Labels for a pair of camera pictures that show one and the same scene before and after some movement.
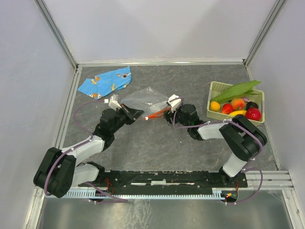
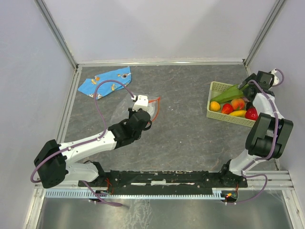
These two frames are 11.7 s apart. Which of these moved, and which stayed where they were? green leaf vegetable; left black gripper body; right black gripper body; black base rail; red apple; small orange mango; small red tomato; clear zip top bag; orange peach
Moved: left black gripper body; right black gripper body; clear zip top bag
Stayed: orange peach; small orange mango; small red tomato; red apple; green leaf vegetable; black base rail
